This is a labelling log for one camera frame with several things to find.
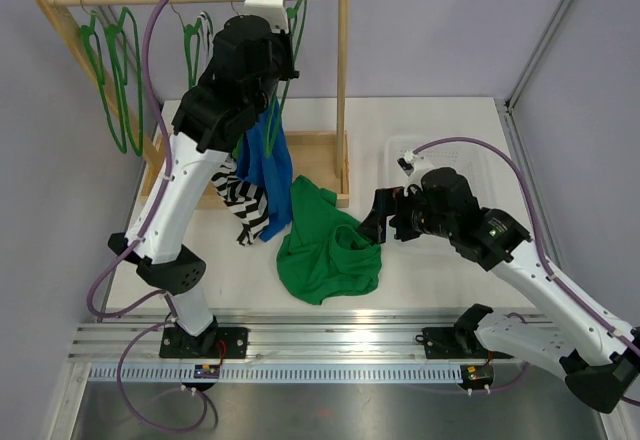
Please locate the black white striped tank top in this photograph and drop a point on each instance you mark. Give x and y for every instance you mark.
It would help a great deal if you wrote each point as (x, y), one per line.
(246, 201)

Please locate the white plastic basket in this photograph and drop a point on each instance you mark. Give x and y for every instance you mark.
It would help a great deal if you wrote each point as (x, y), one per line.
(468, 160)

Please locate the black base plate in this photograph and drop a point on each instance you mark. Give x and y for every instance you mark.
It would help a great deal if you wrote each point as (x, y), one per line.
(235, 342)
(449, 343)

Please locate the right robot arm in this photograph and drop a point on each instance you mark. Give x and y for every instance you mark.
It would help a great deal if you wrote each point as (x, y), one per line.
(598, 363)

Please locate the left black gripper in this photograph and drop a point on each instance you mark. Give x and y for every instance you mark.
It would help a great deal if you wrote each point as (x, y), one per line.
(282, 39)

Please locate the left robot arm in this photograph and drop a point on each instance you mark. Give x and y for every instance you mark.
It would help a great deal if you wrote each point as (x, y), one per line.
(249, 58)

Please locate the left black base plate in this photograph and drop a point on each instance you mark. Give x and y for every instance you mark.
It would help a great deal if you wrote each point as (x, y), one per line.
(235, 342)

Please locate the green tank top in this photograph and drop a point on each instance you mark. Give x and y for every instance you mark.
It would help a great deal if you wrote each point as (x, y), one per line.
(323, 255)

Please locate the wooden clothes rack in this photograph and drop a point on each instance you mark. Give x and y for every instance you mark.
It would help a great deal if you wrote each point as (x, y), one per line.
(322, 156)

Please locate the white slotted cable duct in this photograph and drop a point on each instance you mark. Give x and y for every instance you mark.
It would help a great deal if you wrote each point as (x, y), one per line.
(281, 373)

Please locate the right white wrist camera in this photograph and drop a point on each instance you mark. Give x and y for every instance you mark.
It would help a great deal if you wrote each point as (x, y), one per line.
(414, 166)

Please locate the green hanger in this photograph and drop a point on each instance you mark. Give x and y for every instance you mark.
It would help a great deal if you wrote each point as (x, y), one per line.
(197, 43)
(297, 14)
(117, 46)
(92, 47)

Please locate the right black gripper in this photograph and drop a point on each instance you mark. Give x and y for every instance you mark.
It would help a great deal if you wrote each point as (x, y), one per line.
(391, 201)

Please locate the aluminium mounting rail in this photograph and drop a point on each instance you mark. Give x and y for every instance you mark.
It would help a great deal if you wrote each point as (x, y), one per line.
(289, 336)

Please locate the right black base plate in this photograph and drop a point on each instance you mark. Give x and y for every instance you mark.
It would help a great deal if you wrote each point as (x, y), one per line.
(449, 343)

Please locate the blue tank top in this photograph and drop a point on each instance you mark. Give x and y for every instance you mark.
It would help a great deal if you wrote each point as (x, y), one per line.
(265, 161)

